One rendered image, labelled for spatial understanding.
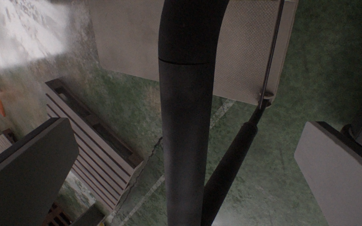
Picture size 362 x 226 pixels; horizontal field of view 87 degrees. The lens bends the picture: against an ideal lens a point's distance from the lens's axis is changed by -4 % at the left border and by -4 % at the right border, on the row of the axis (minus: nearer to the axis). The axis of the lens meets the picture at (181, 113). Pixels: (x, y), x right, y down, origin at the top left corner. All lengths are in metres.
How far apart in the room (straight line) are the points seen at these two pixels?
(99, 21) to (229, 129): 0.83
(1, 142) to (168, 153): 4.63
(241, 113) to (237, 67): 0.35
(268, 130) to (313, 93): 0.25
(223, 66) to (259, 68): 0.12
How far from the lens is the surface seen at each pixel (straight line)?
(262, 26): 0.68
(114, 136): 1.75
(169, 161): 0.18
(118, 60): 1.04
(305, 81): 0.91
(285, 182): 1.20
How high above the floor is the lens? 0.87
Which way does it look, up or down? 48 degrees down
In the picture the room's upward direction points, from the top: 130 degrees counter-clockwise
